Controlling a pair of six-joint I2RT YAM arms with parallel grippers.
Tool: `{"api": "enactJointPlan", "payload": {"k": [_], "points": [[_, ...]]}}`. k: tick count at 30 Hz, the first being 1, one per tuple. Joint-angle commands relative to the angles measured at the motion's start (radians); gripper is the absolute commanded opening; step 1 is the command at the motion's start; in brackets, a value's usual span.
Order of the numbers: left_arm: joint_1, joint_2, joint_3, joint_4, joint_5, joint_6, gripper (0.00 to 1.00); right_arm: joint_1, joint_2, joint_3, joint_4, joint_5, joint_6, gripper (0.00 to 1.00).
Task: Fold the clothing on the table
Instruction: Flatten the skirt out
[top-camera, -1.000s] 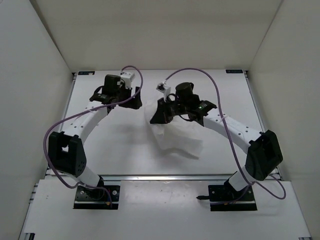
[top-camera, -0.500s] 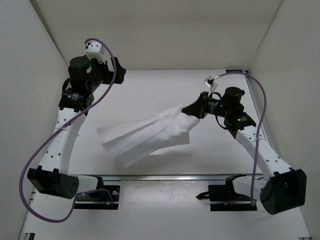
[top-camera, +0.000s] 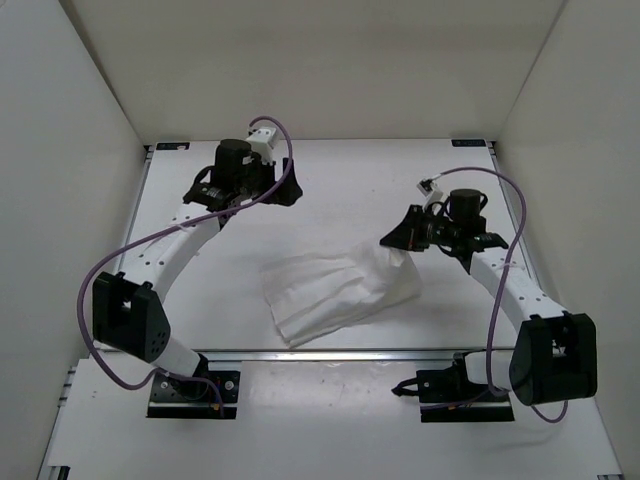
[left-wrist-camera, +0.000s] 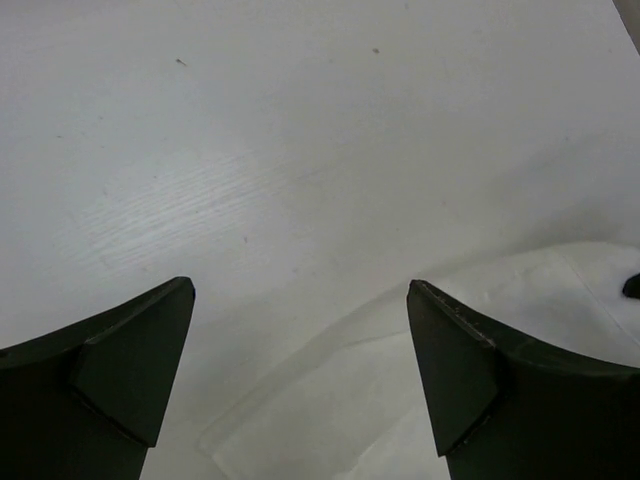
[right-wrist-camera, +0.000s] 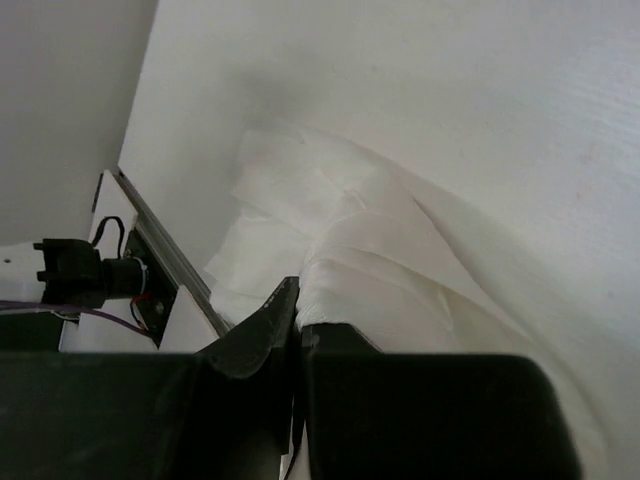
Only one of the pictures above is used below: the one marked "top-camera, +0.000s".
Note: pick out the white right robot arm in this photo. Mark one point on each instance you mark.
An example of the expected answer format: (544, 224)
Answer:
(554, 358)

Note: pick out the white pleated skirt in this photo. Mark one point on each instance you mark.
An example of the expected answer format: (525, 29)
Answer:
(314, 294)

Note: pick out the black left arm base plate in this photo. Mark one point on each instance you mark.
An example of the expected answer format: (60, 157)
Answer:
(171, 399)

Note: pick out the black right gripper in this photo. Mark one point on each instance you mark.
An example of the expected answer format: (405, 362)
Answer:
(407, 234)

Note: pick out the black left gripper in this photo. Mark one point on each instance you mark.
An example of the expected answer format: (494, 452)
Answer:
(290, 188)

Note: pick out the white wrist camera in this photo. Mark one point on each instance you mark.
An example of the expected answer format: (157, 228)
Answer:
(262, 141)
(430, 190)

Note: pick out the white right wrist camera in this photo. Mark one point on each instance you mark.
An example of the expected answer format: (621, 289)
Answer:
(430, 190)

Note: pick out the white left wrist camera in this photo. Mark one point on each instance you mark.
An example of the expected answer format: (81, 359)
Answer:
(262, 141)

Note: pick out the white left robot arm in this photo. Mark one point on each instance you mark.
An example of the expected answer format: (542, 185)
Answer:
(128, 307)

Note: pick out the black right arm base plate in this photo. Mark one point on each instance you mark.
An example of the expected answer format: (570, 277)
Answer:
(447, 396)

